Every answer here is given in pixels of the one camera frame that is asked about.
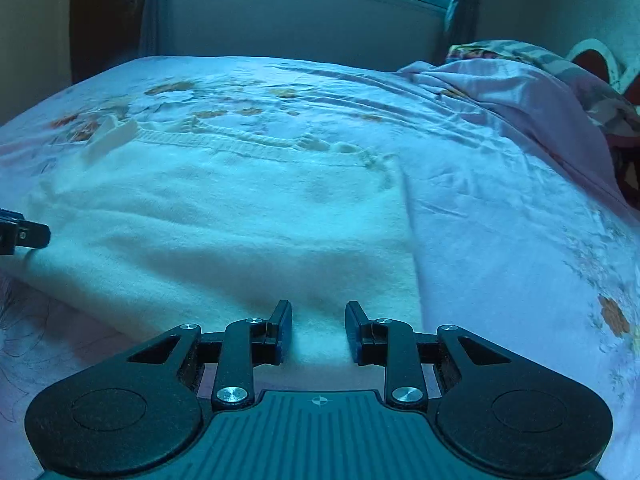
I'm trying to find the bed with floral sheet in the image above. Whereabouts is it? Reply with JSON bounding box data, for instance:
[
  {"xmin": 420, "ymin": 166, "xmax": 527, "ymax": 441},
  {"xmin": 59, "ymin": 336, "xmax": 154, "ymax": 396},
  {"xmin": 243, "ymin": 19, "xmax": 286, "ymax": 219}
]
[{"xmin": 0, "ymin": 55, "xmax": 640, "ymax": 480}]

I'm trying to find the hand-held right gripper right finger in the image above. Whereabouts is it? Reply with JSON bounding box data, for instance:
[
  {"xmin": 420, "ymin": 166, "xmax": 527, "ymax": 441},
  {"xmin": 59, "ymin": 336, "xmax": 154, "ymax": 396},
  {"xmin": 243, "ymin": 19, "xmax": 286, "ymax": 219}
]
[{"xmin": 345, "ymin": 300, "xmax": 511, "ymax": 411}]

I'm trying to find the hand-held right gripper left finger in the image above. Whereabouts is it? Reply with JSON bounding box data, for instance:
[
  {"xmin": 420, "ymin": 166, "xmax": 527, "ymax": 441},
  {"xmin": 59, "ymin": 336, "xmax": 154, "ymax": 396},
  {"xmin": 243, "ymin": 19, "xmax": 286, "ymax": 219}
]
[{"xmin": 127, "ymin": 300, "xmax": 294, "ymax": 411}]

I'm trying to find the striped floral pillow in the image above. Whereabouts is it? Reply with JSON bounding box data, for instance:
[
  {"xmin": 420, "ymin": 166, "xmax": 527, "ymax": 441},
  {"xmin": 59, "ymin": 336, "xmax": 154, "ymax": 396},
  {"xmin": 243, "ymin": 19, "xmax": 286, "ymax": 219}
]
[{"xmin": 445, "ymin": 40, "xmax": 640, "ymax": 137}]

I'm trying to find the white knit sweater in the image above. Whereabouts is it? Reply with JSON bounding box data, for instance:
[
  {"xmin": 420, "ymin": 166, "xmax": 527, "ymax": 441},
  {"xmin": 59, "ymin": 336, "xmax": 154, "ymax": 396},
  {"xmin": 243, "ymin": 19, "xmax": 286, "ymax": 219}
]
[{"xmin": 9, "ymin": 114, "xmax": 427, "ymax": 397}]

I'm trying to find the pink blanket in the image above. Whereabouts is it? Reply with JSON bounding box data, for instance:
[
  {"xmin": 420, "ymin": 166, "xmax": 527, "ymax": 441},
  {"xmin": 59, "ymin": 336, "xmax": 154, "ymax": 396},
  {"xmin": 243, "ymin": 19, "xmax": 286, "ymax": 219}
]
[{"xmin": 397, "ymin": 57, "xmax": 637, "ymax": 212}]

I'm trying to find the dark wooden door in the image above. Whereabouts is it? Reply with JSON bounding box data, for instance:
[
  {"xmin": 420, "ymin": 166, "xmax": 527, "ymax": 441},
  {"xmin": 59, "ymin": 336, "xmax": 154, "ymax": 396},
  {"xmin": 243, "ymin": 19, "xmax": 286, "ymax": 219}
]
[{"xmin": 70, "ymin": 0, "xmax": 149, "ymax": 84}]

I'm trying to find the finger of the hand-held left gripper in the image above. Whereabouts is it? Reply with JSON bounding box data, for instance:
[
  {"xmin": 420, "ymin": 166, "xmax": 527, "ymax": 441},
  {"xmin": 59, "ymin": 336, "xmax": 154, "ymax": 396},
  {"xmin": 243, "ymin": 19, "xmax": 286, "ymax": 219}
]
[{"xmin": 0, "ymin": 208, "xmax": 52, "ymax": 256}]

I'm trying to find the grey curtain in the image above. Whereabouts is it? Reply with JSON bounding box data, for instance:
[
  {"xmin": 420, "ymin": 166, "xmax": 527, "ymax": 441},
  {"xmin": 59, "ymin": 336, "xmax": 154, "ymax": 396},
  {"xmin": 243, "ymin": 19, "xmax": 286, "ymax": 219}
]
[
  {"xmin": 142, "ymin": 0, "xmax": 172, "ymax": 57},
  {"xmin": 444, "ymin": 0, "xmax": 485, "ymax": 47}
]

